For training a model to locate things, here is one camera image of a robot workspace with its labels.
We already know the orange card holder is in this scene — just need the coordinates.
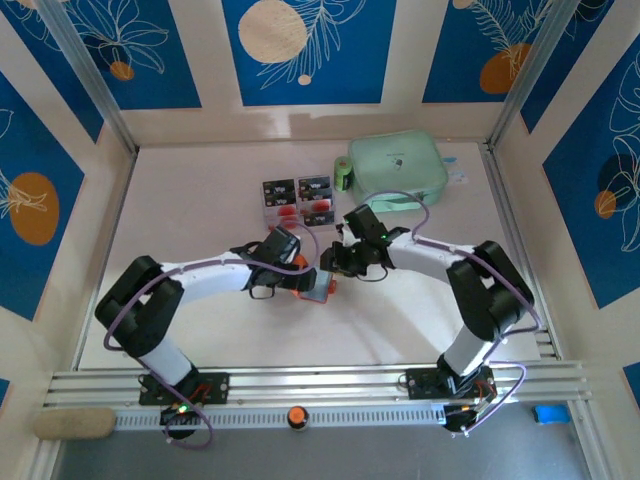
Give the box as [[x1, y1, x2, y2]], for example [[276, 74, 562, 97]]
[[292, 252, 337, 306]]

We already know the black red pack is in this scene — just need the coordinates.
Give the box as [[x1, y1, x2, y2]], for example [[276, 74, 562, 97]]
[[261, 174, 337, 229]]

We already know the green cylindrical can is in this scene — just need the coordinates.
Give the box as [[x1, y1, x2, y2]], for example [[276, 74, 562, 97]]
[[333, 154, 354, 192]]

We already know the mint green zip pouch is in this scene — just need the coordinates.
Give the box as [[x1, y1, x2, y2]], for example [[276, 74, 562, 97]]
[[347, 129, 450, 214]]

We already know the white blue paper packet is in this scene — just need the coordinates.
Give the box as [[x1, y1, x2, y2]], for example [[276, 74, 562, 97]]
[[441, 155, 471, 185]]

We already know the orange black knob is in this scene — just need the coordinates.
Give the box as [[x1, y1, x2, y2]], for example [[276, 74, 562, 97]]
[[287, 405, 311, 433]]

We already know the black controller box with LED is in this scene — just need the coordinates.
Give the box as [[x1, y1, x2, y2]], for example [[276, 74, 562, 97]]
[[158, 398, 202, 442], [442, 403, 484, 437]]

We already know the blue plastic block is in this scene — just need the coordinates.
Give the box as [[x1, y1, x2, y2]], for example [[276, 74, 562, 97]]
[[532, 403, 571, 426]]

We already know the beige foam pad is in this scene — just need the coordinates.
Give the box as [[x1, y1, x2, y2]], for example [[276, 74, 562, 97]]
[[33, 407, 117, 441]]

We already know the thin black right gripper wire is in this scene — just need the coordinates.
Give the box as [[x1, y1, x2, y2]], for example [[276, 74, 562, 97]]
[[357, 264, 390, 284]]

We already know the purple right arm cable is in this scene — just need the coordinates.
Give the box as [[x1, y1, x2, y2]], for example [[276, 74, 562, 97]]
[[362, 189, 541, 440]]

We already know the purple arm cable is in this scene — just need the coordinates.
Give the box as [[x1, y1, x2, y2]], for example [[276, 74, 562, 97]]
[[102, 222, 324, 450], [362, 189, 541, 440]]

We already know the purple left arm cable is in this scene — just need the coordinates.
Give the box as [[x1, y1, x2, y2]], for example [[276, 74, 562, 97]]
[[102, 222, 324, 450]]

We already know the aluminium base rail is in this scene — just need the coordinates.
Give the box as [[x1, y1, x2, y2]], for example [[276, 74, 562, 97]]
[[42, 360, 595, 409]]

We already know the slotted grey cable duct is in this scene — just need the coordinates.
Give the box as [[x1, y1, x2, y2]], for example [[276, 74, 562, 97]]
[[114, 403, 451, 429]]

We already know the aluminium table side rail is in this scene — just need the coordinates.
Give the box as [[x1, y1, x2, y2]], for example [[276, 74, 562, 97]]
[[72, 147, 140, 372], [482, 142, 564, 361]]

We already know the aluminium frame post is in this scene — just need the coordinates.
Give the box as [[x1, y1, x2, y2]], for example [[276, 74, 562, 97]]
[[485, 0, 576, 151], [35, 0, 140, 155]]

